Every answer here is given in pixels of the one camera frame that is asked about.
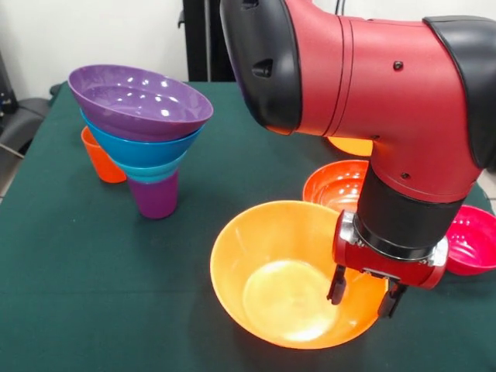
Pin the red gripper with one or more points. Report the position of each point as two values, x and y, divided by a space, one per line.
387 267

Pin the red-orange bowl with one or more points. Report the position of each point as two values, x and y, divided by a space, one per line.
333 186

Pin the pink bowl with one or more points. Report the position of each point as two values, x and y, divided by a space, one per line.
470 248

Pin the large orange bowl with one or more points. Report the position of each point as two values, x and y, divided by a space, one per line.
350 146
252 252

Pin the small blue bowl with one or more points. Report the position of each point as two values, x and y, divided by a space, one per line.
153 174

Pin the large blue bowl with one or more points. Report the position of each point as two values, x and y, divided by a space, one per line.
139 149

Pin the purple bowl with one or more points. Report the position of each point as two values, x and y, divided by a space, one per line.
135 104

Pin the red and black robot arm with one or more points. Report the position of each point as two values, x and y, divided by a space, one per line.
387 97

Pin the purple cup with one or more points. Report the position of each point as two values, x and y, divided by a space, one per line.
155 199

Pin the dark green tablecloth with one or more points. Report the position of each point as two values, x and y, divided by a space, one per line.
77 271

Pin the orange cup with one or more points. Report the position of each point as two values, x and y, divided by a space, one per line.
102 162

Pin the black pedestal leg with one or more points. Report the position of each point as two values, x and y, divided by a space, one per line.
23 116

